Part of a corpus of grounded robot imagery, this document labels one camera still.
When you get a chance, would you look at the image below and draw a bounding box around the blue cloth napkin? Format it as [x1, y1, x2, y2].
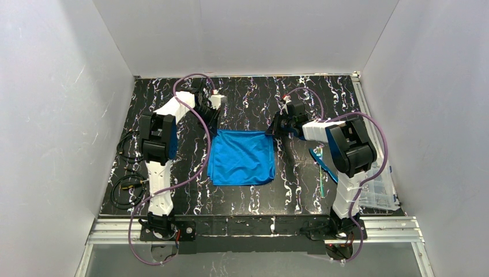
[207, 129, 276, 186]

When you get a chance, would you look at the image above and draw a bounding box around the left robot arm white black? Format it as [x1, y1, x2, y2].
[139, 88, 227, 235]

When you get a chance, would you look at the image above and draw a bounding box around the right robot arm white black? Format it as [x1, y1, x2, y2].
[265, 102, 377, 233]

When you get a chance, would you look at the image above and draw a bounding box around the iridescent fork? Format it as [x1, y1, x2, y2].
[316, 147, 325, 199]

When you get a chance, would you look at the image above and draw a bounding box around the clear plastic organizer box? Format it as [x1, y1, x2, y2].
[359, 162, 400, 211]

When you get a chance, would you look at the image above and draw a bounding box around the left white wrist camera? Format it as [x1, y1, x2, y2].
[209, 94, 227, 110]

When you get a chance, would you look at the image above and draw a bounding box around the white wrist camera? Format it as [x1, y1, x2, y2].
[209, 94, 227, 110]
[280, 95, 291, 115]

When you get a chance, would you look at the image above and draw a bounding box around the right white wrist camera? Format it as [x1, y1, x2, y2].
[280, 95, 291, 115]

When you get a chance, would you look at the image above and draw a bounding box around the black coiled cable upper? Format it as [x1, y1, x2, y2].
[116, 130, 144, 165]

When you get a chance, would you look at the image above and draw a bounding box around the black coiled cable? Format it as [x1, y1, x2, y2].
[110, 174, 150, 210]
[116, 130, 144, 165]

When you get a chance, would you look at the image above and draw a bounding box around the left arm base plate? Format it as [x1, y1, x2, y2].
[138, 216, 196, 242]

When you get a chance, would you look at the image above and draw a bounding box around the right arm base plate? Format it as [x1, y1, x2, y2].
[299, 217, 368, 261]

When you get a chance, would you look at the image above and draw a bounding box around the black coiled cable lower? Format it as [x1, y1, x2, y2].
[110, 174, 150, 210]

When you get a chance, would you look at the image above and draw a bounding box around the aluminium frame rail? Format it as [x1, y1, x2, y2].
[76, 216, 434, 276]

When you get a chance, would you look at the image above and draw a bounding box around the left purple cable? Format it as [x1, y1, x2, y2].
[127, 73, 220, 267]

